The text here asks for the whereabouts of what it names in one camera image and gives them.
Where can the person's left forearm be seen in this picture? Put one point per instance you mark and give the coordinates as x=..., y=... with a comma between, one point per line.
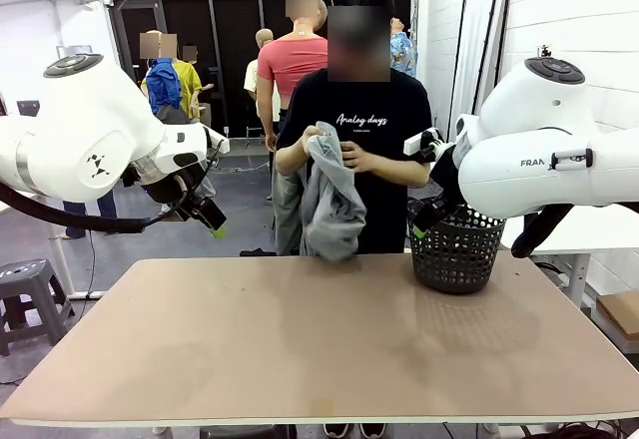
x=404, y=172

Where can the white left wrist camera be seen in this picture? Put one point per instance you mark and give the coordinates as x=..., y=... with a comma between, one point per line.
x=217, y=138

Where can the person's black printed t-shirt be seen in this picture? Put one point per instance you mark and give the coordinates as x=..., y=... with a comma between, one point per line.
x=394, y=110

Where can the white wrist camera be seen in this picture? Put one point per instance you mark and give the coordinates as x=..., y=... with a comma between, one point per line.
x=419, y=142
x=217, y=138

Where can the person's right forearm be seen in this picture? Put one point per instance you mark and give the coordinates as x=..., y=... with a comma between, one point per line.
x=289, y=157

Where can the grey wall monitor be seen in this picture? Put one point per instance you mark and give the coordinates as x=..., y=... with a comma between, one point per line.
x=70, y=50

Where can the mannequin in floral shirt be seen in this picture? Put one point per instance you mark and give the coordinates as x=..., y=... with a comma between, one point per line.
x=404, y=55

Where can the person's left shoe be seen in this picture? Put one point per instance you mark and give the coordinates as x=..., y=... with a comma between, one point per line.
x=373, y=430

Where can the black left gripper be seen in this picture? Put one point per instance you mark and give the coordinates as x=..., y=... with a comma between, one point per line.
x=204, y=212

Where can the person's left hand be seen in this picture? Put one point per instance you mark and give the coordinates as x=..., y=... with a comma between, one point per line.
x=360, y=157

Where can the black framed glass partition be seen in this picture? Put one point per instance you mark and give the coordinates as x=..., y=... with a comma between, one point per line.
x=234, y=60

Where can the black cloth lump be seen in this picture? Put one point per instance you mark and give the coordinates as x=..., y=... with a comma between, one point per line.
x=257, y=252

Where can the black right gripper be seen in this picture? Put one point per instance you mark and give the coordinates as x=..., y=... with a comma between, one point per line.
x=433, y=212

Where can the figure in yellow shirt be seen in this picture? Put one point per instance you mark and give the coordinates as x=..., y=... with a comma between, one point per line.
x=192, y=82

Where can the black control box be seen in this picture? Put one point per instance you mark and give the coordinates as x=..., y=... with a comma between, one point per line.
x=249, y=432

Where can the grey plastic stool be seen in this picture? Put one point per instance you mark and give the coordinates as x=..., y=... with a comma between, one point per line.
x=30, y=284

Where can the black straight pole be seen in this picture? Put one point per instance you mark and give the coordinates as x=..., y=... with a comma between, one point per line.
x=491, y=25

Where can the mannequin in cream shirt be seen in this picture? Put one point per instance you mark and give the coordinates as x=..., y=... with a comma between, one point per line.
x=252, y=80

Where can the small camera on tripod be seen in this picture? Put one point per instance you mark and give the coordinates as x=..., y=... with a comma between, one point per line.
x=544, y=51

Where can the white side table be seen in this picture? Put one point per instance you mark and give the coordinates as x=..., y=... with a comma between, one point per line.
x=599, y=232

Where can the person's shoe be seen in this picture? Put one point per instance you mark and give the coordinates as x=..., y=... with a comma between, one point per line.
x=338, y=430
x=373, y=430

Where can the person's right shoe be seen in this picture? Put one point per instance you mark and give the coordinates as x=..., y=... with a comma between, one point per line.
x=338, y=430

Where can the white table foot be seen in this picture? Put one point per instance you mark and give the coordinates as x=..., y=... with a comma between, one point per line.
x=491, y=429
x=162, y=430

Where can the black perforated laundry basket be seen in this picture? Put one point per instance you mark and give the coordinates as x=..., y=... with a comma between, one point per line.
x=456, y=254

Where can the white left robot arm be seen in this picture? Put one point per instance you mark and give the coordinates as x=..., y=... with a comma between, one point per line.
x=75, y=125

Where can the person's right hand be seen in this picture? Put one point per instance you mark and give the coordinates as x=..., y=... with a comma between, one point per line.
x=310, y=134

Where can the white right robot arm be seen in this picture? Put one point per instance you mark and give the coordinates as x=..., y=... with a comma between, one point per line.
x=529, y=159

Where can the black bent wall pipe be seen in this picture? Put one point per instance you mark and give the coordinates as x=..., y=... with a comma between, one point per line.
x=461, y=35

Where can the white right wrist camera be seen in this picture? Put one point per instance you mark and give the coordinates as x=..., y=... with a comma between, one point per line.
x=419, y=142

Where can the grey shorts garment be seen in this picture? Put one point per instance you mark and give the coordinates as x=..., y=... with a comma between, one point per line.
x=332, y=199

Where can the brown cardboard box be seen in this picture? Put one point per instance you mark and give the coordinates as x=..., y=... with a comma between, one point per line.
x=621, y=314

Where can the mannequin in pink top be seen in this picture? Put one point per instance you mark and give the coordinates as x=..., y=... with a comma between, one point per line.
x=294, y=60

